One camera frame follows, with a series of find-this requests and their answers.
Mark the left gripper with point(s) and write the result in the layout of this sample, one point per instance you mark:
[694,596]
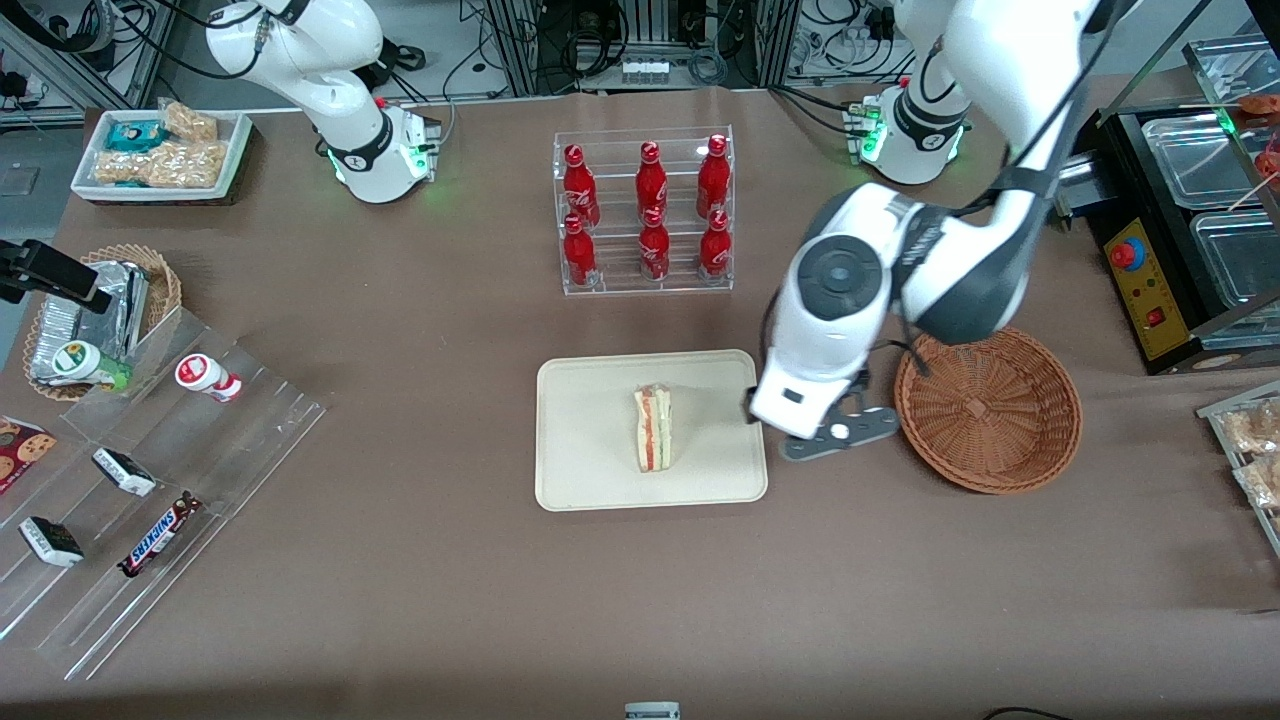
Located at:
[749,403]

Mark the triangular sandwich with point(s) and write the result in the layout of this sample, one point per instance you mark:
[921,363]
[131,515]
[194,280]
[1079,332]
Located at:
[653,430]

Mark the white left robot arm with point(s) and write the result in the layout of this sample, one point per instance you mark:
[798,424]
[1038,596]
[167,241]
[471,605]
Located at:
[960,280]

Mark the small light wicker basket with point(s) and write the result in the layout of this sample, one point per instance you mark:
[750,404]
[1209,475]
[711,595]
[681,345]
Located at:
[165,285]

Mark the cream rectangular serving tray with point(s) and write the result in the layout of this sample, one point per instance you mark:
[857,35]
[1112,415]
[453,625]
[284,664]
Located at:
[590,440]

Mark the large brown wicker basket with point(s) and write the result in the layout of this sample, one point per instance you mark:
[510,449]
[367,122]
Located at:
[990,415]

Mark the clear plastic snack tray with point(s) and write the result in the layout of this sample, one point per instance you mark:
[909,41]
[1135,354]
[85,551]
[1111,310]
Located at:
[1215,415]

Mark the green white cup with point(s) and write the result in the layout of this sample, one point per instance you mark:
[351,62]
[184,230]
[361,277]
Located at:
[90,365]

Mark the puffed rice snack bar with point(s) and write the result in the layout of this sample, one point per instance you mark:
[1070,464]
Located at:
[185,163]
[190,122]
[118,168]

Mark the clear acrylic bottle rack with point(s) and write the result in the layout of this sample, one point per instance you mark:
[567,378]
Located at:
[680,285]

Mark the teal snack packet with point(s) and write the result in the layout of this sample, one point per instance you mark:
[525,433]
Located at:
[135,135]

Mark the red cola bottle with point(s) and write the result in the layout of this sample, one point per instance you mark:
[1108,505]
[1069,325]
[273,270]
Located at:
[713,180]
[651,185]
[580,190]
[654,250]
[579,255]
[715,248]

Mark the red chocolate chip cookie box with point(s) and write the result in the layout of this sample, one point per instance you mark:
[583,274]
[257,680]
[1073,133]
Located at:
[22,450]

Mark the red capped drink bottle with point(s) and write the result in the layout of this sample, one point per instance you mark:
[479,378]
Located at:
[205,377]

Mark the white snack bin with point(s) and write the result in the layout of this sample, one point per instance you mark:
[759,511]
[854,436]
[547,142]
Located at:
[235,150]

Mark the black white snack box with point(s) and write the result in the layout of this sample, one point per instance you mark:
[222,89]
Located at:
[50,541]
[124,472]

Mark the clear acrylic stepped display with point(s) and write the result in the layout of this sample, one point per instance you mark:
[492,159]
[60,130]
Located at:
[230,460]

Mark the Snickers chocolate bar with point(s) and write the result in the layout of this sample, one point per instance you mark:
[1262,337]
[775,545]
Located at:
[160,535]

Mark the small white grey device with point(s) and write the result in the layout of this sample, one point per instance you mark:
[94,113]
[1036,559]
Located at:
[652,711]

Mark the white power strip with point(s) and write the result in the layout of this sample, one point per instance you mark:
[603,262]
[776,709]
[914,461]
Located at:
[646,72]

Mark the red emergency stop button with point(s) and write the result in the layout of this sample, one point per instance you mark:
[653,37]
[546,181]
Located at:
[1125,255]

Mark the aluminium equipment rack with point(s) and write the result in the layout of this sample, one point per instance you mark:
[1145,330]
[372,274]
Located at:
[520,45]

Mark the black food warmer machine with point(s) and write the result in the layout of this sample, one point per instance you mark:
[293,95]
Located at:
[1120,160]

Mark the wrapped pastry packet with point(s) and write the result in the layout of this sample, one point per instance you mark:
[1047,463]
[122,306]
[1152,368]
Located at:
[1262,482]
[1252,430]

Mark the steel pan clear lid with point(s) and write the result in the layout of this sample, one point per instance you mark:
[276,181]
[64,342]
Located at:
[1195,160]
[1240,260]

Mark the red food piece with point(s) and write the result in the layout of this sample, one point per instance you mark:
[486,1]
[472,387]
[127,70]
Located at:
[1260,104]

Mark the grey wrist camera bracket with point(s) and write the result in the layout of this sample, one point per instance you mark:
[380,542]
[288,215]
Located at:
[850,432]

